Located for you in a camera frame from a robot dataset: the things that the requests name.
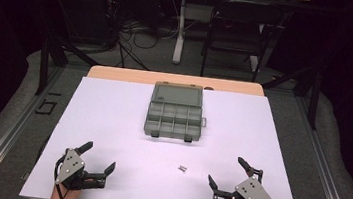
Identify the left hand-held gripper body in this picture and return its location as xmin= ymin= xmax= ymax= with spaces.
xmin=52 ymin=146 xmax=110 ymax=195

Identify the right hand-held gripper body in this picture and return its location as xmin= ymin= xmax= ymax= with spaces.
xmin=212 ymin=163 xmax=284 ymax=199

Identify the gray compartment organizer box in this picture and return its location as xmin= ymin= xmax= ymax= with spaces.
xmin=142 ymin=79 xmax=212 ymax=145

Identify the person's left hand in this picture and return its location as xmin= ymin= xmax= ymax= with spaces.
xmin=51 ymin=182 xmax=83 ymax=199

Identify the white board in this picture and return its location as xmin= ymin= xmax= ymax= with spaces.
xmin=17 ymin=69 xmax=314 ymax=199

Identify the light wooden table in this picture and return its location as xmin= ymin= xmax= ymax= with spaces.
xmin=85 ymin=63 xmax=267 ymax=98

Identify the white desk leg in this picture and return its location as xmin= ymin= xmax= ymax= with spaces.
xmin=247 ymin=22 xmax=265 ymax=74
xmin=171 ymin=0 xmax=191 ymax=66

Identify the black chair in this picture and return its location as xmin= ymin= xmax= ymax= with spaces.
xmin=198 ymin=0 xmax=286 ymax=86

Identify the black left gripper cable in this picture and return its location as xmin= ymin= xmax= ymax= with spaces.
xmin=50 ymin=155 xmax=73 ymax=199

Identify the aluminium floor rail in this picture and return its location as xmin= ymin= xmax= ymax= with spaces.
xmin=283 ymin=92 xmax=353 ymax=199
xmin=0 ymin=58 xmax=66 ymax=199

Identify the black metal frame stand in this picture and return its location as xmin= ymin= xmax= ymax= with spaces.
xmin=34 ymin=34 xmax=104 ymax=103
xmin=256 ymin=57 xmax=324 ymax=131

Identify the bundle of floor cables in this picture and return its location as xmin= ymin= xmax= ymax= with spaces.
xmin=99 ymin=12 xmax=181 ymax=75

